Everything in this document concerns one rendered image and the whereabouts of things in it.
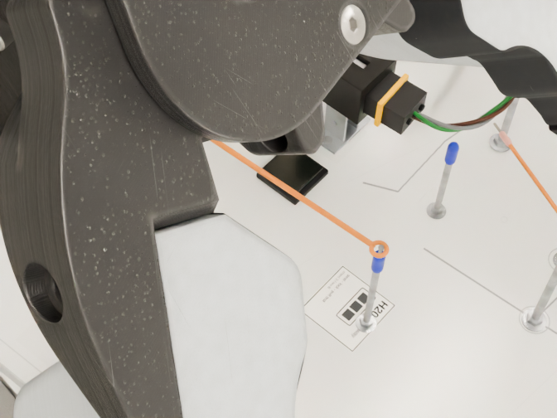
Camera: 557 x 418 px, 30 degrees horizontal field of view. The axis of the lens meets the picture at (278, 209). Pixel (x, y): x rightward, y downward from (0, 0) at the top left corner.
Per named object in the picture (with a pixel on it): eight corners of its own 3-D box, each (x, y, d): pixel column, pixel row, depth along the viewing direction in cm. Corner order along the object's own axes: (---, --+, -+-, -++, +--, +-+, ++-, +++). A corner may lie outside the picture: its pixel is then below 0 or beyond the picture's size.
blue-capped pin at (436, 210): (433, 199, 80) (452, 131, 72) (449, 210, 79) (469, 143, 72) (422, 211, 79) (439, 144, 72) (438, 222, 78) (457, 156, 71)
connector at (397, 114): (372, 79, 78) (375, 61, 77) (426, 110, 77) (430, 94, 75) (349, 104, 77) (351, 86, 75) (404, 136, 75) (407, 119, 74)
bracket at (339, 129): (347, 104, 84) (352, 64, 80) (370, 120, 84) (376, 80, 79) (311, 138, 83) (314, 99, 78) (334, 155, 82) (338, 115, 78)
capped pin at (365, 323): (358, 311, 74) (373, 232, 65) (379, 318, 74) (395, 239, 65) (352, 329, 74) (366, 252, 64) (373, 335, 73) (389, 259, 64)
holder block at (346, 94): (334, 55, 81) (338, 19, 77) (391, 92, 79) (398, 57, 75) (299, 86, 79) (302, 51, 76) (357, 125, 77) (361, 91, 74)
